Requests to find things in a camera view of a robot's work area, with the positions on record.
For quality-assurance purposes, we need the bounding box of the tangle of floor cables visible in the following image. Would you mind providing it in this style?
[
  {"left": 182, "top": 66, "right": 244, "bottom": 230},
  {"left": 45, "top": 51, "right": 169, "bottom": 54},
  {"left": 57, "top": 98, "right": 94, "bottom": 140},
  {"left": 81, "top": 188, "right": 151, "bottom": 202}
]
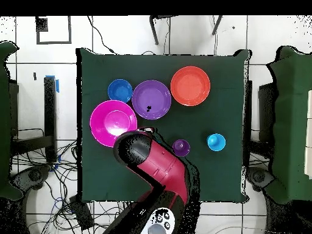
[{"left": 11, "top": 127, "right": 127, "bottom": 234}]

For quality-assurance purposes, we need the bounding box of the black bench frame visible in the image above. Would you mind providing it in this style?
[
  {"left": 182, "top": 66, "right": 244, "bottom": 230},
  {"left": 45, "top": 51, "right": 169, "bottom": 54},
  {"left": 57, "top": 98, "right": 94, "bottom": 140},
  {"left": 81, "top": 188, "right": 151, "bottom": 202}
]
[
  {"left": 244, "top": 80, "right": 278, "bottom": 147},
  {"left": 9, "top": 76, "right": 59, "bottom": 163}
]

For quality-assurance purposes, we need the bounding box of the dark blue small bowl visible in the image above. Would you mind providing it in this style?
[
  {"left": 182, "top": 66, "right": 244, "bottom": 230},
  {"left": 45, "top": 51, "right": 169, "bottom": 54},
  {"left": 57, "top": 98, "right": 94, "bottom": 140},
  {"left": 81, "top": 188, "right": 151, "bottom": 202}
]
[{"left": 107, "top": 78, "right": 134, "bottom": 104}]

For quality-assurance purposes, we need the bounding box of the black camera stand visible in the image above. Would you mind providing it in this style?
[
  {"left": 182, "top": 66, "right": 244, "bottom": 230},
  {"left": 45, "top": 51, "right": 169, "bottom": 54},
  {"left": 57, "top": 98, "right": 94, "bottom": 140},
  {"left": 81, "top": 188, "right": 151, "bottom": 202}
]
[{"left": 149, "top": 15, "right": 224, "bottom": 46}]

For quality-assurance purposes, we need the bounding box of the black round machine base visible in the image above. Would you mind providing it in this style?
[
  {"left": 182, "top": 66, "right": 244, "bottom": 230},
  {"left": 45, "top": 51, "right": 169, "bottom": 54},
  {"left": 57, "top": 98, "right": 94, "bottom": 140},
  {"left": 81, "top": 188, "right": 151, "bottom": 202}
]
[
  {"left": 10, "top": 165, "right": 52, "bottom": 191},
  {"left": 245, "top": 166, "right": 275, "bottom": 193}
]

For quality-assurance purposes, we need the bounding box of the large pink bowl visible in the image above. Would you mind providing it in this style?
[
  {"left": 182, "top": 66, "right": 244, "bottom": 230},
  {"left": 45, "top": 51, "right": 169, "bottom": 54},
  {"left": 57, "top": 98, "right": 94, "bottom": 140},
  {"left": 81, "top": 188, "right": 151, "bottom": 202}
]
[{"left": 89, "top": 99, "right": 138, "bottom": 149}]

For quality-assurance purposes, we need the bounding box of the purple plastic cup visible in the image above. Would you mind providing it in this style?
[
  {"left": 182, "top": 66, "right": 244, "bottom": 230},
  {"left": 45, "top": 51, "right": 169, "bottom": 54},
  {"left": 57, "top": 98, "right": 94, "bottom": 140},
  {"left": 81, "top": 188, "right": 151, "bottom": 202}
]
[{"left": 172, "top": 139, "right": 191, "bottom": 157}]

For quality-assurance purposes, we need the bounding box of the wide purple bowl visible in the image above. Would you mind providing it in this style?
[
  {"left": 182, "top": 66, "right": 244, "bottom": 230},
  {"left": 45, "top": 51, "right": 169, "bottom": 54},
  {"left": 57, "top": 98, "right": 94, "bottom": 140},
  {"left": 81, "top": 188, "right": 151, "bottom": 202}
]
[{"left": 132, "top": 79, "right": 172, "bottom": 121}]

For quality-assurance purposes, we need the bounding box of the light blue plastic cup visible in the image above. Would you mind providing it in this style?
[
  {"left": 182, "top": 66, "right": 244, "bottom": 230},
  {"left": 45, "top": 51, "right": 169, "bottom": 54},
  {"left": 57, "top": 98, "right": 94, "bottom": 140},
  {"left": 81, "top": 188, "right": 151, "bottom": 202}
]
[{"left": 206, "top": 133, "right": 227, "bottom": 152}]

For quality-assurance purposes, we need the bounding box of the wide orange bowl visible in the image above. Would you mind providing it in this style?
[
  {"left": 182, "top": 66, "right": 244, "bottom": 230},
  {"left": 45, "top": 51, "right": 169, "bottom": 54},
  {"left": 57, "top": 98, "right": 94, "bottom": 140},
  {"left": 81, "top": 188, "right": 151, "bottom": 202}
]
[{"left": 170, "top": 66, "right": 211, "bottom": 107}]

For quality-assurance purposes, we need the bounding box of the thin black floor cable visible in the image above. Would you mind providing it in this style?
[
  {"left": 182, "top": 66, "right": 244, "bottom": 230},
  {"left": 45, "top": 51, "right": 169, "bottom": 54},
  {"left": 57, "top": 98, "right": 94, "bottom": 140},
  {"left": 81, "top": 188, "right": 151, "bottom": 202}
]
[{"left": 87, "top": 15, "right": 118, "bottom": 55}]

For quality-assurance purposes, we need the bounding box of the green-clothed side table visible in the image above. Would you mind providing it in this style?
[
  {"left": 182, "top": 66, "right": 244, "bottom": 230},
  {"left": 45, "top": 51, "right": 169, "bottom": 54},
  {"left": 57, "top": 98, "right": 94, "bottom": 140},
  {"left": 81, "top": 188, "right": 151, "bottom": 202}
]
[
  {"left": 264, "top": 46, "right": 312, "bottom": 205},
  {"left": 0, "top": 41, "right": 24, "bottom": 200}
]

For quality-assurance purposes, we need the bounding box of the dark green tablecloth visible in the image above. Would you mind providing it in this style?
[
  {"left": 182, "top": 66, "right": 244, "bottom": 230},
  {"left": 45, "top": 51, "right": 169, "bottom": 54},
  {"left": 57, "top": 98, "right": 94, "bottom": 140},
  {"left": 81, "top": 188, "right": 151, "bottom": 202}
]
[{"left": 76, "top": 48, "right": 251, "bottom": 204}]

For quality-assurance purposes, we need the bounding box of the black power strip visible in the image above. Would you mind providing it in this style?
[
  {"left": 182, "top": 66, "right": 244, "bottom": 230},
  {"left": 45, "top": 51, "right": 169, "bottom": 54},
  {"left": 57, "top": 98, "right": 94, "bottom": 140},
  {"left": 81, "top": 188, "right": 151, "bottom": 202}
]
[{"left": 68, "top": 194, "right": 95, "bottom": 231}]

